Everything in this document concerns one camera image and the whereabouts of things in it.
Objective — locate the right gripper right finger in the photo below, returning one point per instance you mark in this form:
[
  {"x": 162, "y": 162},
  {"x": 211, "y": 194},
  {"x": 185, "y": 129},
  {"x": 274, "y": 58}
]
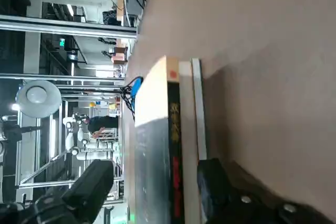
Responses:
[{"x": 223, "y": 203}]

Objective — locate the aluminium frame post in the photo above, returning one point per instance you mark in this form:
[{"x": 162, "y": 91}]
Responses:
[
  {"x": 65, "y": 28},
  {"x": 52, "y": 77}
]

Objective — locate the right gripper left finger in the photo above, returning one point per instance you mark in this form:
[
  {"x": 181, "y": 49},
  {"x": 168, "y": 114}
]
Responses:
[{"x": 78, "y": 197}]

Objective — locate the black covered book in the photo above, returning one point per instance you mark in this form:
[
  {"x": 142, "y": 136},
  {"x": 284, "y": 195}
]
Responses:
[{"x": 152, "y": 155}]

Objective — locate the person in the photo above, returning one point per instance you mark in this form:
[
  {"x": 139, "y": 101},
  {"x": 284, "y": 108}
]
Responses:
[{"x": 105, "y": 123}]

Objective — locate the blue desk lamp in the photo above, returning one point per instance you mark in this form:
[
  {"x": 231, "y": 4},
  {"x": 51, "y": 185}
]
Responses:
[{"x": 39, "y": 98}]

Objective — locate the white book blue print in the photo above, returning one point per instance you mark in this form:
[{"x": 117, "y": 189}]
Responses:
[{"x": 187, "y": 129}]

